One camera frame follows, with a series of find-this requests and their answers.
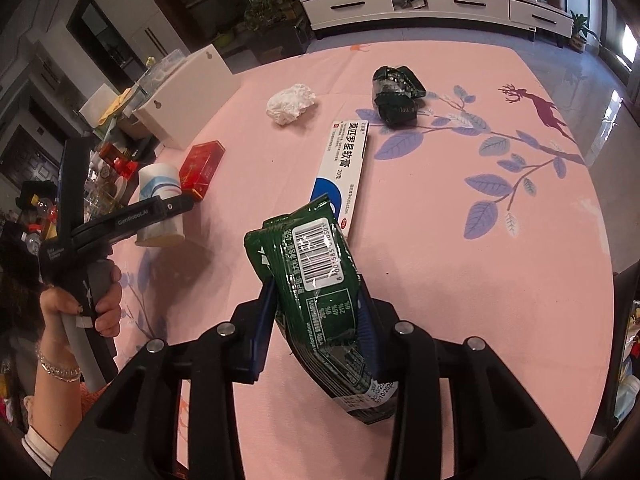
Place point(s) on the white crumpled tissue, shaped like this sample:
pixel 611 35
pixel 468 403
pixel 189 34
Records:
pixel 290 105

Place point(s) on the bushy plant in black pot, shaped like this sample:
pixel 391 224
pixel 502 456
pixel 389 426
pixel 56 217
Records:
pixel 272 20

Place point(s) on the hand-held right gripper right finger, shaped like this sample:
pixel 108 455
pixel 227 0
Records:
pixel 367 342

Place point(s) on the white blue paper cup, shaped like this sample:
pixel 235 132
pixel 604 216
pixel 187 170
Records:
pixel 157 180

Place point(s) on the white tv cabinet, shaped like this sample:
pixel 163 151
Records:
pixel 450 7

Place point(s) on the white box with hole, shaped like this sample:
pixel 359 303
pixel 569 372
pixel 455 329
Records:
pixel 185 95

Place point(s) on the green snack packet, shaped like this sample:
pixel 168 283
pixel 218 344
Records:
pixel 320 310

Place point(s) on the white blue medicine box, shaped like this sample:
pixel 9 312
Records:
pixel 345 160

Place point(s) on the red flat box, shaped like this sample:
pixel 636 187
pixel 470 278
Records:
pixel 202 170

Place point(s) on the person's left forearm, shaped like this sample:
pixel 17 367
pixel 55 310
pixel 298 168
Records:
pixel 55 410

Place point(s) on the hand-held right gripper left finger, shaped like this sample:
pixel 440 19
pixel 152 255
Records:
pixel 265 330

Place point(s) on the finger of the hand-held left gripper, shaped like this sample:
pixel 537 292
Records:
pixel 72 185
pixel 135 220

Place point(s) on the pink printed tablecloth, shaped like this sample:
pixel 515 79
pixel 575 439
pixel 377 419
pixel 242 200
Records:
pixel 450 285

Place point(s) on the small potted floor plant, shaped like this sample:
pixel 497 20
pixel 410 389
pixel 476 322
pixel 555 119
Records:
pixel 580 32

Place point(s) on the person's left hand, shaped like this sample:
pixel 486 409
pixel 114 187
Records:
pixel 110 305

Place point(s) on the black crumpled wrapper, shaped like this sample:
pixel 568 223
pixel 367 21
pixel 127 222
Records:
pixel 397 95

